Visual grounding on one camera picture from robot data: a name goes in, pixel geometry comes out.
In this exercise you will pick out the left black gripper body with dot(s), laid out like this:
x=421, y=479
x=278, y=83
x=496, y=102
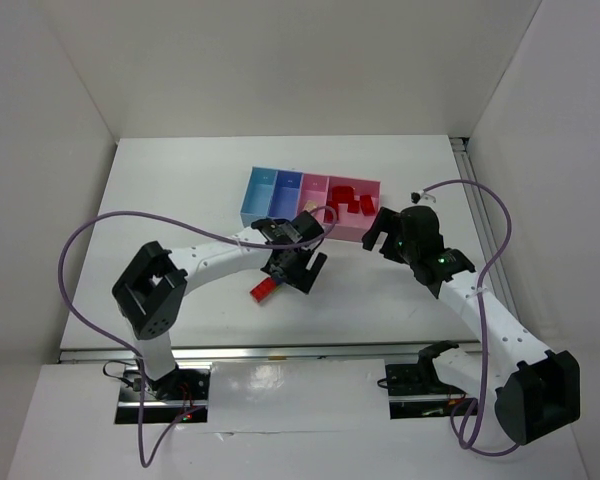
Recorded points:
x=294, y=272

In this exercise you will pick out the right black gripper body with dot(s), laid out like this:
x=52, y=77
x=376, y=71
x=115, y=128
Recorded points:
x=389, y=232

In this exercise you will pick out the red long lego brick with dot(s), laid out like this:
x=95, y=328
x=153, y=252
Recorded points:
x=264, y=289

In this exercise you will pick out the small red lego brick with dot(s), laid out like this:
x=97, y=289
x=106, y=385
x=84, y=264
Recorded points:
x=332, y=213

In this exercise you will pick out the red rounded lego brick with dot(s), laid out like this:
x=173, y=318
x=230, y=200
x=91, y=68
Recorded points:
x=342, y=194

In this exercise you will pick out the white lego brick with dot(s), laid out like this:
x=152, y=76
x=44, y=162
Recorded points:
x=310, y=205

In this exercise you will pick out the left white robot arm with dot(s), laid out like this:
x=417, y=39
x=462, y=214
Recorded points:
x=151, y=289

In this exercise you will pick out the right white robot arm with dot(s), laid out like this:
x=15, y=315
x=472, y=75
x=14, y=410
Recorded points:
x=532, y=390

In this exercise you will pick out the light blue bin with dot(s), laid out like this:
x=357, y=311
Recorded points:
x=258, y=195

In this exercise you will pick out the small pink bin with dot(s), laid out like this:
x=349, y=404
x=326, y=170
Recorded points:
x=313, y=187

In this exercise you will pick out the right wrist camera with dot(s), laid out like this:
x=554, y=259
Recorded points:
x=420, y=196

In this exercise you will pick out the aluminium rail right side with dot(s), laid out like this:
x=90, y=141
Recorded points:
x=488, y=236

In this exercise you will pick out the aluminium rail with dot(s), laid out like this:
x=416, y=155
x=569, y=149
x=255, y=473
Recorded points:
x=488, y=236
x=256, y=353

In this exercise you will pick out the aluminium rail front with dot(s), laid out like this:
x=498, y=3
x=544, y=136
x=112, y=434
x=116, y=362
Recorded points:
x=256, y=353

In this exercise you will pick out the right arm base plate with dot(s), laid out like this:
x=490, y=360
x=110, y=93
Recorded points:
x=410, y=397

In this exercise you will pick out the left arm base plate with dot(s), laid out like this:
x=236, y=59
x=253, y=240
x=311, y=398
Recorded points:
x=186, y=395

